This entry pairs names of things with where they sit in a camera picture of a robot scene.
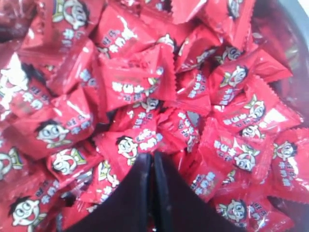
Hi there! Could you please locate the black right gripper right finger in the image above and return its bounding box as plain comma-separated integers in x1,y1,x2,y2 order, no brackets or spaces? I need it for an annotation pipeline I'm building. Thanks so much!
154,151,244,232

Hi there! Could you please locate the steel bowl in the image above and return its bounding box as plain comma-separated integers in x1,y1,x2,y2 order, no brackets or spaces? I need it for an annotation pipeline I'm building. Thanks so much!
251,0,309,232

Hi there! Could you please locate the red wrapped candy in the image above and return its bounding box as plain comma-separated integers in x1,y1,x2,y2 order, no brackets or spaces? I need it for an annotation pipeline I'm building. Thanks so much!
98,43,176,112
5,88,96,160

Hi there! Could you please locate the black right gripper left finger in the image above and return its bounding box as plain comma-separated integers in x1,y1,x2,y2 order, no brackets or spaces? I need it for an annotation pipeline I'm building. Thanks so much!
65,152,153,232

